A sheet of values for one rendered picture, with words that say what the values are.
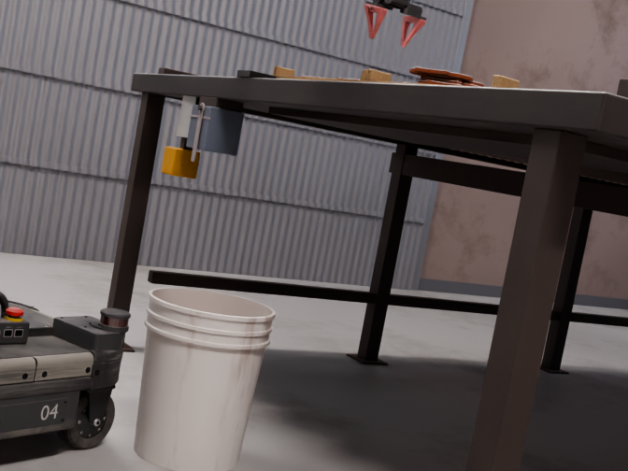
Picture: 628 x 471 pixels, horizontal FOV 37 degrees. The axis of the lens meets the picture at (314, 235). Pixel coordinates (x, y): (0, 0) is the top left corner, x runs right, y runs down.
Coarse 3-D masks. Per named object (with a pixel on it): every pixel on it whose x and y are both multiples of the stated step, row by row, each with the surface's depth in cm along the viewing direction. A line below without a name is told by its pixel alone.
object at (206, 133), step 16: (192, 112) 259; (208, 112) 249; (224, 112) 250; (240, 112) 253; (192, 128) 258; (208, 128) 249; (224, 128) 251; (240, 128) 254; (192, 144) 257; (208, 144) 250; (224, 144) 252; (192, 160) 254
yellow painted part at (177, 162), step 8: (184, 144) 271; (168, 152) 271; (176, 152) 267; (184, 152) 268; (192, 152) 269; (168, 160) 270; (176, 160) 267; (184, 160) 269; (168, 168) 270; (176, 168) 268; (184, 168) 269; (192, 168) 270; (176, 176) 268; (184, 176) 269; (192, 176) 270
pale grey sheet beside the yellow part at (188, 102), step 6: (186, 96) 271; (192, 96) 267; (186, 102) 271; (192, 102) 267; (180, 108) 274; (186, 108) 270; (192, 108) 266; (180, 114) 273; (186, 114) 270; (180, 120) 273; (186, 120) 269; (180, 126) 272; (186, 126) 269; (180, 132) 272; (186, 132) 268
